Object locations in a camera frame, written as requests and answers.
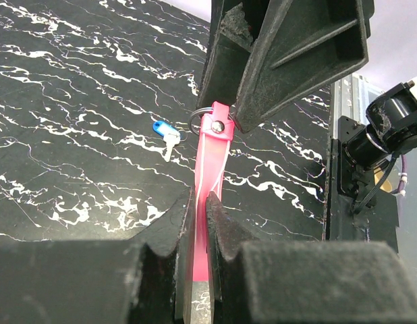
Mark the red strap keychain with ring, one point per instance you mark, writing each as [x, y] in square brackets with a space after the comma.
[215, 137]

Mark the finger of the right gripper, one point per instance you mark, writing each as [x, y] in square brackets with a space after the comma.
[301, 47]
[235, 26]

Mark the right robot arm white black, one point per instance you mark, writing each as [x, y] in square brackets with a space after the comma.
[357, 207]

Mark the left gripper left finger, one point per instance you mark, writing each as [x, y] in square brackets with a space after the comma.
[144, 279]

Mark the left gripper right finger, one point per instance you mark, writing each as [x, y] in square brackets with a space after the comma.
[255, 281]

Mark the silver key with blue tag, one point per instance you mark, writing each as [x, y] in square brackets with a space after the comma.
[170, 135]

